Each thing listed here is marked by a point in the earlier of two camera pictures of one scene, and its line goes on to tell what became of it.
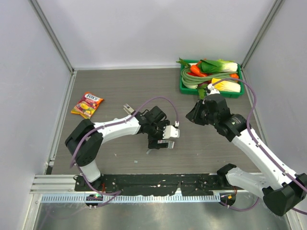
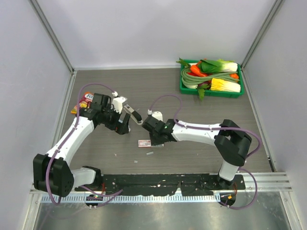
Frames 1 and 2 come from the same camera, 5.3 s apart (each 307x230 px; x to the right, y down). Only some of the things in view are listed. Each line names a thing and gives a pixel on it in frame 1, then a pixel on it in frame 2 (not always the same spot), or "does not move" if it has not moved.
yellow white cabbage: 226,86 does not move
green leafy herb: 202,93 does not move
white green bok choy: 221,65 does not move
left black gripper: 153,142 → 121,128
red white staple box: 171,143 → 147,143
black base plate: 203,183 does not move
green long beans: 192,79 does not move
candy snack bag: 87,105 does not move
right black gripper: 194,116 → 154,142
